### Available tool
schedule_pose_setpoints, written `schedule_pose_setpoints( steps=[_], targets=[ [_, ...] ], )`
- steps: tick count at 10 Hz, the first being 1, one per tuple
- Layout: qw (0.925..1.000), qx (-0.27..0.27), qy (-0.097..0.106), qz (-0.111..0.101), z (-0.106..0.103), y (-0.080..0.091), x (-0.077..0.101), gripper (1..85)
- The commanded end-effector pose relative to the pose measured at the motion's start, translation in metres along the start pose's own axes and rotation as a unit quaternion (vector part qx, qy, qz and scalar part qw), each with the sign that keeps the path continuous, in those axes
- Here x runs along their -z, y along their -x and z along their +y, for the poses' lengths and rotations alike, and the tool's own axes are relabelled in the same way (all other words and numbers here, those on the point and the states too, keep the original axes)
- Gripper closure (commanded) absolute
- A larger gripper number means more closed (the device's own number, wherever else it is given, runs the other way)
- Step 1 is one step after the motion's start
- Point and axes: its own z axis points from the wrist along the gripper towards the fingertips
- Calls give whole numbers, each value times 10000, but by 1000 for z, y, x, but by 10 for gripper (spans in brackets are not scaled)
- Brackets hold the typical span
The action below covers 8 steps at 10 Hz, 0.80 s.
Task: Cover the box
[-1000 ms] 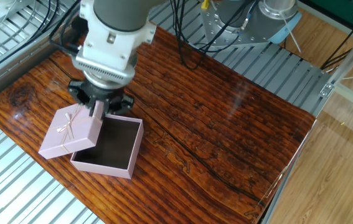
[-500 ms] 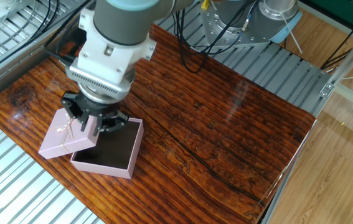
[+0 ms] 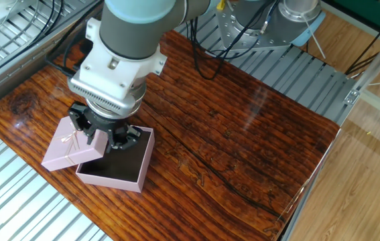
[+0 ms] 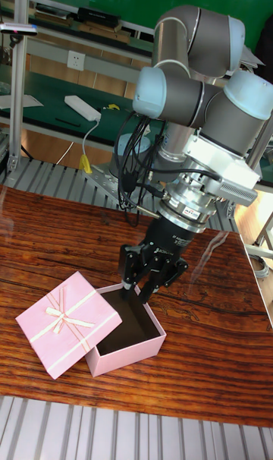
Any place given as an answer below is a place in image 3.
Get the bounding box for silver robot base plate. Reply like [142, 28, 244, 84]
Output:
[214, 0, 294, 58]

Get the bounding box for black cable bundle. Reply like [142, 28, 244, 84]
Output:
[189, 0, 279, 81]

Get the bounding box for white cable tie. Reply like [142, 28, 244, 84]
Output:
[301, 15, 326, 60]

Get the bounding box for black floor cables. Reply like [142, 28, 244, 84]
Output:
[344, 11, 380, 76]

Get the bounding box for pink ribboned box lid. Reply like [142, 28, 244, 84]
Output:
[41, 116, 109, 172]

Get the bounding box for aluminium frame post with bracket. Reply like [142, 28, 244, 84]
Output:
[343, 19, 380, 125]

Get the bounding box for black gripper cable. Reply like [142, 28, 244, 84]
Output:
[44, 19, 94, 77]

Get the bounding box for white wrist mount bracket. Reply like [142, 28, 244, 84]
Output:
[66, 17, 168, 113]

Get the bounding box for pink gift box base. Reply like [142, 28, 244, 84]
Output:
[75, 125, 155, 193]

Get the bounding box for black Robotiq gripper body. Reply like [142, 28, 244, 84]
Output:
[82, 106, 134, 134]

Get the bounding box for blue cable with silver plug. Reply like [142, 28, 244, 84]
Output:
[259, 0, 279, 35]

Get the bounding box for black cable pair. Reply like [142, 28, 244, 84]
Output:
[0, 0, 65, 86]

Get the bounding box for wood grain table mat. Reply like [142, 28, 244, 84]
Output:
[0, 29, 340, 241]

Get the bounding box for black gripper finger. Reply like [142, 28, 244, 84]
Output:
[106, 125, 143, 154]
[68, 102, 96, 146]

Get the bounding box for grey aluminium frame rail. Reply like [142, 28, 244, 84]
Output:
[0, 0, 105, 118]

